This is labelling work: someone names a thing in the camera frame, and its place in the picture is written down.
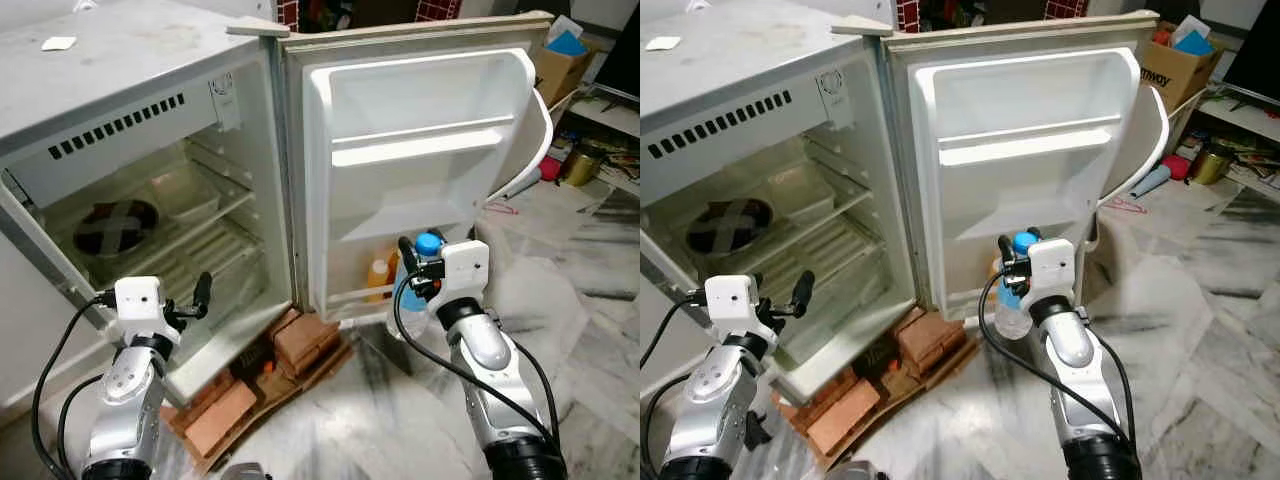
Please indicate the blue capped water bottle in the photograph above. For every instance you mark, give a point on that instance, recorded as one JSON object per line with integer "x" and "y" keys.
{"x": 1025, "y": 241}
{"x": 430, "y": 244}

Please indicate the white fridge door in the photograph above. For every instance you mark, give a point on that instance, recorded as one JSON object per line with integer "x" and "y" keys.
{"x": 400, "y": 100}
{"x": 1010, "y": 100}

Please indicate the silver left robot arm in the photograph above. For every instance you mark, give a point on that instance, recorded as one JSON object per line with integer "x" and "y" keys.
{"x": 130, "y": 400}
{"x": 715, "y": 400}

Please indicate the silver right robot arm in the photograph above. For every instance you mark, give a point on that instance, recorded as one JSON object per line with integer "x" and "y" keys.
{"x": 1075, "y": 355}
{"x": 490, "y": 360}

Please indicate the glass fridge shelf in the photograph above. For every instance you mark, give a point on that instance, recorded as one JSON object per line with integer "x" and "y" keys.
{"x": 205, "y": 228}
{"x": 822, "y": 226}

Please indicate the black item under fridge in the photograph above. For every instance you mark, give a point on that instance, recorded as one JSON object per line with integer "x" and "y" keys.
{"x": 876, "y": 362}
{"x": 250, "y": 365}

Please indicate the white small fridge cabinet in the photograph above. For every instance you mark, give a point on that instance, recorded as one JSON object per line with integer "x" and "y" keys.
{"x": 730, "y": 60}
{"x": 100, "y": 60}

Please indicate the white ribbed crisper cover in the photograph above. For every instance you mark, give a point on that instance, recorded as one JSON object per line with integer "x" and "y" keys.
{"x": 215, "y": 260}
{"x": 838, "y": 256}

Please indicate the orange drink bottle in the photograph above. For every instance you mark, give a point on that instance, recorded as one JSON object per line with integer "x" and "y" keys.
{"x": 378, "y": 282}

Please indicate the clear plastic container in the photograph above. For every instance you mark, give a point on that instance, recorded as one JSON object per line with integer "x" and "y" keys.
{"x": 188, "y": 195}
{"x": 800, "y": 193}

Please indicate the red clay brick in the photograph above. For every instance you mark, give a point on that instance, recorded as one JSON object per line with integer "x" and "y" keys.
{"x": 930, "y": 338}
{"x": 842, "y": 418}
{"x": 222, "y": 418}
{"x": 308, "y": 338}

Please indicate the red round object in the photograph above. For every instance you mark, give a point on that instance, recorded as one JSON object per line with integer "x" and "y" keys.
{"x": 1177, "y": 168}
{"x": 556, "y": 166}

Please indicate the brown cardboard sheet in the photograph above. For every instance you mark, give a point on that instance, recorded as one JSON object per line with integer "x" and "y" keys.
{"x": 925, "y": 385}
{"x": 300, "y": 385}

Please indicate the brass pot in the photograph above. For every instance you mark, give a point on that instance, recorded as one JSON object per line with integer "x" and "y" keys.
{"x": 582, "y": 165}
{"x": 1212, "y": 163}

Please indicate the grey robot foot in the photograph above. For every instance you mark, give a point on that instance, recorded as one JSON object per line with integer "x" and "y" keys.
{"x": 247, "y": 472}
{"x": 853, "y": 471}

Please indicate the brown Amway cardboard box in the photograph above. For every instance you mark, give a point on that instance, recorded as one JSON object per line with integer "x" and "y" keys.
{"x": 560, "y": 78}
{"x": 1180, "y": 75}

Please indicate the white low shelf unit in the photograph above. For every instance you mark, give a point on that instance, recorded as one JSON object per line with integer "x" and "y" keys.
{"x": 615, "y": 115}
{"x": 1250, "y": 115}

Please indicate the blue packet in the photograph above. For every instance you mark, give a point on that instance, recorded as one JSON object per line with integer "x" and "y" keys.
{"x": 1193, "y": 43}
{"x": 568, "y": 44}

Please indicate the white packet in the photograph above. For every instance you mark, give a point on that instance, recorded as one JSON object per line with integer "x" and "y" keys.
{"x": 1190, "y": 22}
{"x": 563, "y": 25}

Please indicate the black television screen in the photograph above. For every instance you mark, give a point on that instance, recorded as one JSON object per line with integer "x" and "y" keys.
{"x": 622, "y": 60}
{"x": 1255, "y": 55}

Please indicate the white paper slip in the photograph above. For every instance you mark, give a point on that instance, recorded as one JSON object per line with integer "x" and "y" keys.
{"x": 59, "y": 44}
{"x": 663, "y": 43}

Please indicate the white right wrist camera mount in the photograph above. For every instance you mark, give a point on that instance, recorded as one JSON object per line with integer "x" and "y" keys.
{"x": 466, "y": 268}
{"x": 1053, "y": 266}

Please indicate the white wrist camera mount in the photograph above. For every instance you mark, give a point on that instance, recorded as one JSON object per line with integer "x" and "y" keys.
{"x": 140, "y": 305}
{"x": 732, "y": 303}
{"x": 466, "y": 268}
{"x": 1053, "y": 266}

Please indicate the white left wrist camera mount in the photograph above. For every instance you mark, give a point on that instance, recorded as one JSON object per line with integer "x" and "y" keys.
{"x": 732, "y": 303}
{"x": 140, "y": 305}

